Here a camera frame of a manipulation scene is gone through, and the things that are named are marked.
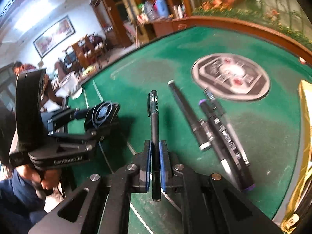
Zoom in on black marker with white print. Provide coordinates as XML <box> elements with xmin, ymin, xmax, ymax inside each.
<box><xmin>203</xmin><ymin>88</ymin><xmax>249</xmax><ymax>167</ymax></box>

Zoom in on green mahjong table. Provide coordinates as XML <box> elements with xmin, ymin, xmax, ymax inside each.
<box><xmin>66</xmin><ymin>26</ymin><xmax>312</xmax><ymax>234</ymax></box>

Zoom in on carved wooden furniture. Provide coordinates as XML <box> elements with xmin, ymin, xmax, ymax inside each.
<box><xmin>63</xmin><ymin>34</ymin><xmax>108</xmax><ymax>78</ymax></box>

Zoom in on flower wall mural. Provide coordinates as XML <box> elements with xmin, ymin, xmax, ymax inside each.
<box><xmin>188</xmin><ymin>0</ymin><xmax>312</xmax><ymax>49</ymax></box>

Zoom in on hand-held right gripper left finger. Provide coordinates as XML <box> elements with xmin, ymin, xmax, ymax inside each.
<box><xmin>28</xmin><ymin>140</ymin><xmax>153</xmax><ymax>234</ymax></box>

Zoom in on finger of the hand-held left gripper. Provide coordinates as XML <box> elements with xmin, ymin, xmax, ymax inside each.
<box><xmin>52</xmin><ymin>124</ymin><xmax>120</xmax><ymax>151</ymax></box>
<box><xmin>43</xmin><ymin>107</ymin><xmax>86</xmax><ymax>134</ymax></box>

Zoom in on black marker with white ends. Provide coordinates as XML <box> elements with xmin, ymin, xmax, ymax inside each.
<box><xmin>168</xmin><ymin>80</ymin><xmax>212</xmax><ymax>151</ymax></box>

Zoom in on framed wall picture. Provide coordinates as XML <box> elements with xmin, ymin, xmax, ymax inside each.
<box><xmin>33</xmin><ymin>15</ymin><xmax>75</xmax><ymax>58</ymax></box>

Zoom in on yellow tray with white lining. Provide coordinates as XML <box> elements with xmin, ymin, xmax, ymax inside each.
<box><xmin>273</xmin><ymin>79</ymin><xmax>312</xmax><ymax>234</ymax></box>

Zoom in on small black fan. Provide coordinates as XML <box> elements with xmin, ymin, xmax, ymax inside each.
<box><xmin>83</xmin><ymin>102</ymin><xmax>121</xmax><ymax>132</ymax></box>

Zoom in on person's left hand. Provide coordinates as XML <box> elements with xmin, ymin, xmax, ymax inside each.
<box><xmin>19</xmin><ymin>166</ymin><xmax>60</xmax><ymax>198</ymax></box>

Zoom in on black marker with purple ends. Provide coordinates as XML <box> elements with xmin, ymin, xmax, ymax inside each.
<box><xmin>199</xmin><ymin>99</ymin><xmax>256</xmax><ymax>191</ymax></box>

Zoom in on black pen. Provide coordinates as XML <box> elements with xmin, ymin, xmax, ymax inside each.
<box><xmin>147</xmin><ymin>90</ymin><xmax>162</xmax><ymax>201</ymax></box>

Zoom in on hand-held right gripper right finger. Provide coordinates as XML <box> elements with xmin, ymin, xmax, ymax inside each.
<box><xmin>159</xmin><ymin>140</ymin><xmax>284</xmax><ymax>234</ymax></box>

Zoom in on white round container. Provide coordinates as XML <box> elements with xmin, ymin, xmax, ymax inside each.
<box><xmin>58</xmin><ymin>71</ymin><xmax>84</xmax><ymax>100</ymax></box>

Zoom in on tall wooden shelf cabinet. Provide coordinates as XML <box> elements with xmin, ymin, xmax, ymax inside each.
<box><xmin>90</xmin><ymin>0</ymin><xmax>193</xmax><ymax>49</ymax></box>

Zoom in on grey table control panel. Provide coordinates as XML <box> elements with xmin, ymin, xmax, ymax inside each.
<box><xmin>192</xmin><ymin>53</ymin><xmax>270</xmax><ymax>101</ymax></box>

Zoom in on blue plastic jug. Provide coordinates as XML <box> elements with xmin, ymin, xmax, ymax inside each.
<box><xmin>155</xmin><ymin>0</ymin><xmax>170</xmax><ymax>18</ymax></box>

